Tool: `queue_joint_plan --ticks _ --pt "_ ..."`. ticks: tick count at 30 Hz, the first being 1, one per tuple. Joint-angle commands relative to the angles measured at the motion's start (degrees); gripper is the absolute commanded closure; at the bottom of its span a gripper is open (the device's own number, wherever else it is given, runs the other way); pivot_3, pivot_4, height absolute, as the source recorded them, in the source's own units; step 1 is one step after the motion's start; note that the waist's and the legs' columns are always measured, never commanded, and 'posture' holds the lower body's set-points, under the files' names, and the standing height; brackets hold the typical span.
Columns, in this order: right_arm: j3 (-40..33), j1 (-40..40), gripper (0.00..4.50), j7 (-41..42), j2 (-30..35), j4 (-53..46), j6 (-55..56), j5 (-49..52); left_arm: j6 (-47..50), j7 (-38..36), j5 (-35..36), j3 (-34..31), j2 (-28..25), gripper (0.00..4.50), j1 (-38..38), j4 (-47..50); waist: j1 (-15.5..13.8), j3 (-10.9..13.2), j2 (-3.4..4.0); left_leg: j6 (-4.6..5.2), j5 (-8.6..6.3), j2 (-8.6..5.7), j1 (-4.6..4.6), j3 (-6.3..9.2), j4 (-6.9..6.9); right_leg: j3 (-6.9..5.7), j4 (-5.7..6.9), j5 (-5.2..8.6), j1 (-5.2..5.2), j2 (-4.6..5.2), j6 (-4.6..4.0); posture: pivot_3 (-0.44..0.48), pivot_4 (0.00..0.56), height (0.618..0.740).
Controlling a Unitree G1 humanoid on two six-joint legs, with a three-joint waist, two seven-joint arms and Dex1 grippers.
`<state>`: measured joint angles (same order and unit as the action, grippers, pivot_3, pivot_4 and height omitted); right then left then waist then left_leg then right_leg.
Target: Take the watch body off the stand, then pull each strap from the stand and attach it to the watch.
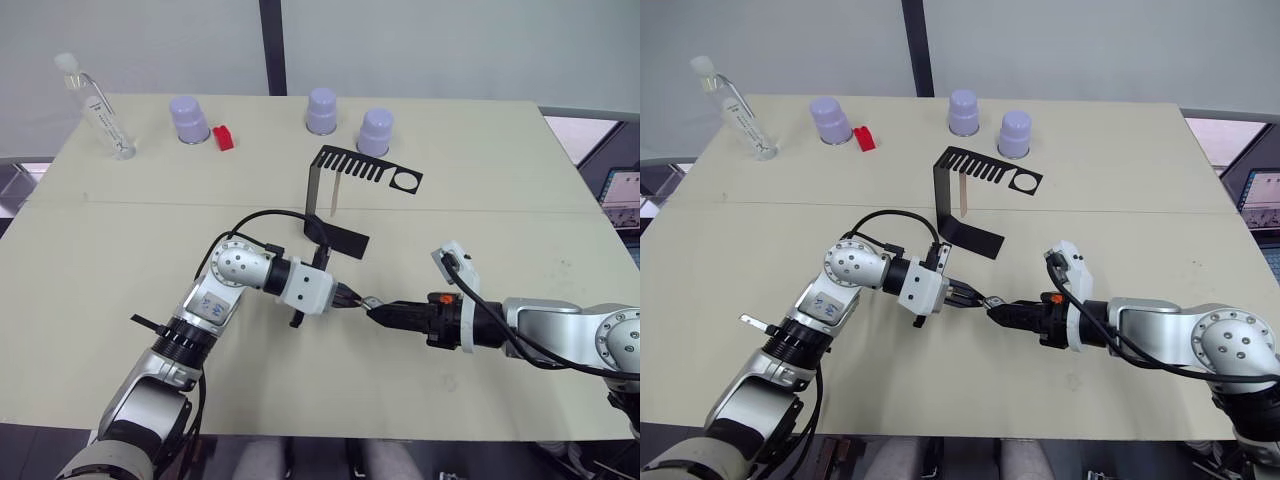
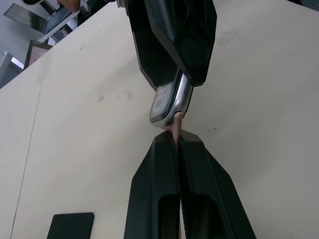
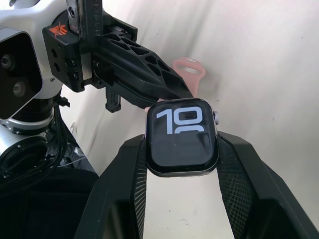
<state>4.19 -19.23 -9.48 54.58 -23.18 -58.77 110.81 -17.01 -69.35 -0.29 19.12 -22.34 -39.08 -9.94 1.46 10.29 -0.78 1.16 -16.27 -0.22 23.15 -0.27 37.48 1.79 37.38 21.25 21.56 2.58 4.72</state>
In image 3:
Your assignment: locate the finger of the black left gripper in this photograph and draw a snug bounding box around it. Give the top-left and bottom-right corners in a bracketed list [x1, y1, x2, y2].
[99, 33, 195, 101]
[93, 60, 160, 114]

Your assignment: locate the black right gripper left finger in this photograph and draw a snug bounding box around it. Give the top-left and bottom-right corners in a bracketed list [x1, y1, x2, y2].
[73, 134, 151, 239]

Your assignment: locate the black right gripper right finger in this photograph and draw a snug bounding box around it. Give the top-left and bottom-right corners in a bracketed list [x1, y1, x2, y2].
[215, 130, 319, 239]

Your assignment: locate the pink silicone watch strap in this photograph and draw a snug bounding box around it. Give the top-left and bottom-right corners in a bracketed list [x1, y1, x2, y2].
[144, 56, 206, 113]

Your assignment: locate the black square smartwatch body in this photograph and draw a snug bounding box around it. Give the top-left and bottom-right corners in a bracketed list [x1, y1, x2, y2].
[145, 98, 221, 178]

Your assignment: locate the dark rounded robot body part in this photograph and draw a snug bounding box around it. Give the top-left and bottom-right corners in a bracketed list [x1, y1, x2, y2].
[0, 169, 101, 239]

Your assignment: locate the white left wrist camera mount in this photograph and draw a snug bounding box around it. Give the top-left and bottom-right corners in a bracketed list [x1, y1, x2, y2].
[0, 0, 69, 120]

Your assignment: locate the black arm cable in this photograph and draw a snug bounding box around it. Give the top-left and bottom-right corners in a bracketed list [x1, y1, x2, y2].
[37, 97, 75, 175]

